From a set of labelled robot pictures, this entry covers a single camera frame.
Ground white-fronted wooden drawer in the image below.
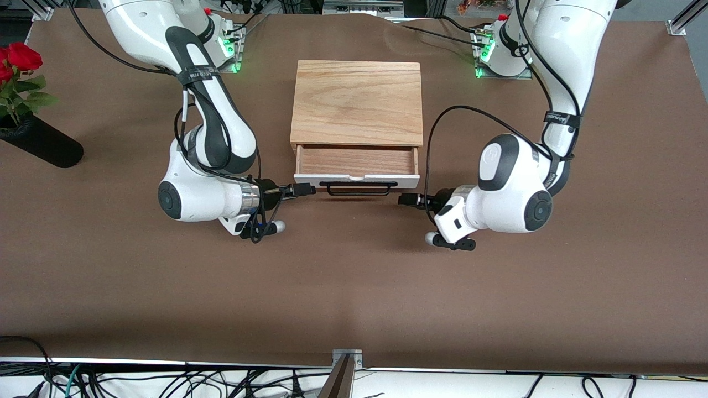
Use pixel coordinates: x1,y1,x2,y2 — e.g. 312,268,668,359
293,145,420,190

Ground light wooden cabinet box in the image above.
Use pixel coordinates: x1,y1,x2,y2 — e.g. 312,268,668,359
290,60,424,159

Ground brown table mat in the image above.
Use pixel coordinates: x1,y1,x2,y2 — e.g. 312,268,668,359
0,8,708,374

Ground grey electronics box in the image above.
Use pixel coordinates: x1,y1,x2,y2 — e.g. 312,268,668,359
322,0,405,17

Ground red artificial rose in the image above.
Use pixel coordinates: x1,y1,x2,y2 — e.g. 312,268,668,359
0,43,59,131

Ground black metal drawer handle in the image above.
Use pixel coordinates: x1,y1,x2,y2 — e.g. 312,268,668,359
319,181,398,197

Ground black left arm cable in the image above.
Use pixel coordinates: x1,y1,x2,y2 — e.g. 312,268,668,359
423,0,581,228

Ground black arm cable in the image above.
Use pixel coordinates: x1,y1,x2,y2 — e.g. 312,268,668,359
423,0,581,228
65,0,289,244

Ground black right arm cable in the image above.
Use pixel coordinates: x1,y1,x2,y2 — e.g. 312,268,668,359
65,0,289,244

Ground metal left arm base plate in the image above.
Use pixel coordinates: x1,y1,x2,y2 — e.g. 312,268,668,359
473,28,535,80

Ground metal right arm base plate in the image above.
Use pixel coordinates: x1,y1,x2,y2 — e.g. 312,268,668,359
213,25,244,74

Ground black cable on mat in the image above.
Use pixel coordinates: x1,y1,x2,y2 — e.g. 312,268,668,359
395,23,488,49
440,15,485,36

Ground black base connector cables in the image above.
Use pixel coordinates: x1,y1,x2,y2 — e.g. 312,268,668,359
221,4,273,40

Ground aluminium camera mount post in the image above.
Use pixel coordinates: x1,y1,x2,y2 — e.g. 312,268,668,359
318,348,364,398

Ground tangled black cable bundle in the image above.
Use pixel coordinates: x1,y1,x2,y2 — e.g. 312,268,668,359
0,336,332,398

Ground aluminium frame profile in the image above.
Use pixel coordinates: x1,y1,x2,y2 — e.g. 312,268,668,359
22,0,56,22
667,0,708,36

